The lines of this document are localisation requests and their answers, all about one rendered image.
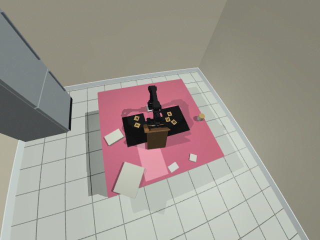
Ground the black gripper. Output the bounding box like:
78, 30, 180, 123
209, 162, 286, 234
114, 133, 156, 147
146, 116, 166, 124

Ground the small grey cylinder with tan lid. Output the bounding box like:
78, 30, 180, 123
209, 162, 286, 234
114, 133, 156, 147
197, 113, 205, 121

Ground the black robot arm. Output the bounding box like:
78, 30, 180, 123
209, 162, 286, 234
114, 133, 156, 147
147, 85, 162, 126

